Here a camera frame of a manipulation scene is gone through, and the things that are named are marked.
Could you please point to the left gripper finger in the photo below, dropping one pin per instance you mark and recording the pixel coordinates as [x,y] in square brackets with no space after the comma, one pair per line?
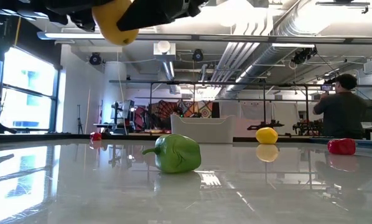
[77,15]

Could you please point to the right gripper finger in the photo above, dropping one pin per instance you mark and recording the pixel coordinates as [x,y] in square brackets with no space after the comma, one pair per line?
[155,12]

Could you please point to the red strawberry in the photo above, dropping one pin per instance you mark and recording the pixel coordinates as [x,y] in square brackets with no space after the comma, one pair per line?
[95,136]

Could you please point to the small green bell pepper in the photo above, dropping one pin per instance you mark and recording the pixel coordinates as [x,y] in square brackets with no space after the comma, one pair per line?
[176,154]

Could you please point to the small red bell pepper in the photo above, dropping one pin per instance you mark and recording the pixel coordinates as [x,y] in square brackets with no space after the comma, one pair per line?
[341,146]

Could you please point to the black background robot arm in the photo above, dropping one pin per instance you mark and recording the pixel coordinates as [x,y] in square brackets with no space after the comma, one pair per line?
[265,125]

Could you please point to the long overhead metal beam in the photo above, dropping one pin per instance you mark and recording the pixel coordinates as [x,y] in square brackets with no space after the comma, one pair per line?
[204,37]

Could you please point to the black round ceiling speaker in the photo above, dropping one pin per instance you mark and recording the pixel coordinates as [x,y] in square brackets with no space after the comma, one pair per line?
[95,58]
[198,55]

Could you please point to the large bright window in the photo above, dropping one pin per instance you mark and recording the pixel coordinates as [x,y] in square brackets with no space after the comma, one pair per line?
[27,77]

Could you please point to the black tripod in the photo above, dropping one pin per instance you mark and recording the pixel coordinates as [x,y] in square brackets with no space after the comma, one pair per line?
[79,121]

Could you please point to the background workstation with monitor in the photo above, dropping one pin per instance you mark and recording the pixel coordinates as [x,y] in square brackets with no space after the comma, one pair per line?
[123,115]

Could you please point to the black ceiling spotlight cluster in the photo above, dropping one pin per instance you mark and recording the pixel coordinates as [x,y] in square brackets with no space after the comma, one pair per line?
[302,56]

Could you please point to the yellow lemon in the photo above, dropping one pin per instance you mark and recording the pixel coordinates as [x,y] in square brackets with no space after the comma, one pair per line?
[267,135]

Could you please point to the person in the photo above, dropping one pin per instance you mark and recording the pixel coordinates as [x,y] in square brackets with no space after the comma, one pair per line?
[341,112]

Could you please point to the dark background monitor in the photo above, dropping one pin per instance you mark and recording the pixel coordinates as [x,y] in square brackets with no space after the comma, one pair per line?
[370,110]

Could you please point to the black pipe rack frame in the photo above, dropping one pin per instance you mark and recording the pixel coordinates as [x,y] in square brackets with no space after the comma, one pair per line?
[235,83]

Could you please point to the silver ventilation duct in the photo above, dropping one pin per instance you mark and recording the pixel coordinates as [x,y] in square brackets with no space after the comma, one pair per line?
[267,53]

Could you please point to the colourful patterned wall hanging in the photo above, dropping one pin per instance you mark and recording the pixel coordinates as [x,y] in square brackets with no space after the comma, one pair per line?
[198,109]

